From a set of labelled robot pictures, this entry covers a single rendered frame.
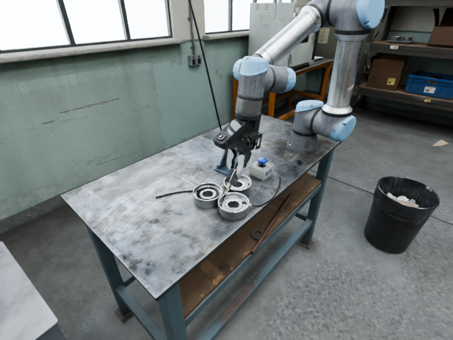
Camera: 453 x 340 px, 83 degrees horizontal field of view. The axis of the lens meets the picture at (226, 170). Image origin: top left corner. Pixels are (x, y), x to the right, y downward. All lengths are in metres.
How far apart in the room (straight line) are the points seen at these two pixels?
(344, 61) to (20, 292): 1.28
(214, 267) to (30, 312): 0.56
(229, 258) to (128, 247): 0.42
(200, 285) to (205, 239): 0.25
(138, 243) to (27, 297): 0.35
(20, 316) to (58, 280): 1.00
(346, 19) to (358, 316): 1.41
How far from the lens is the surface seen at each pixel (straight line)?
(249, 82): 0.74
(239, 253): 1.09
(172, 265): 0.75
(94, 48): 2.20
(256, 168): 1.03
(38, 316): 0.95
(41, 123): 2.25
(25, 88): 2.18
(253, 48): 3.25
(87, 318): 1.73
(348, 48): 1.07
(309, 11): 1.09
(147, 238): 0.83
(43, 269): 2.07
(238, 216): 0.83
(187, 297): 0.99
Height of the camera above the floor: 1.39
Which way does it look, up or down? 32 degrees down
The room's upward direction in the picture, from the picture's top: straight up
